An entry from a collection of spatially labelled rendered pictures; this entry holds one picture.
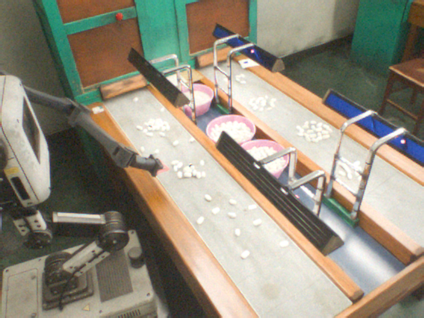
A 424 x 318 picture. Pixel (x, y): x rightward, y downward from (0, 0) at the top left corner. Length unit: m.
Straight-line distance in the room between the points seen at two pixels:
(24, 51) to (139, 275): 2.02
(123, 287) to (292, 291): 0.78
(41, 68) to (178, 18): 1.27
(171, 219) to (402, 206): 0.99
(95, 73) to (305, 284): 1.70
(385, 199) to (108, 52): 1.71
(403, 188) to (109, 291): 1.40
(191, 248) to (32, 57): 2.19
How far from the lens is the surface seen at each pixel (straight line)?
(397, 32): 4.19
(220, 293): 1.43
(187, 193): 1.78
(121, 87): 2.48
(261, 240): 1.59
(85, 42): 2.38
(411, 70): 3.55
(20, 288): 2.03
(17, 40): 3.22
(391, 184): 1.92
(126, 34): 2.45
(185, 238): 1.57
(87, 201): 2.96
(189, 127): 2.13
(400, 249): 1.69
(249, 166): 1.37
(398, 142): 1.61
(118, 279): 1.87
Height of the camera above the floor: 2.00
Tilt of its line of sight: 41 degrees down
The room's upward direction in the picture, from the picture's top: 5 degrees counter-clockwise
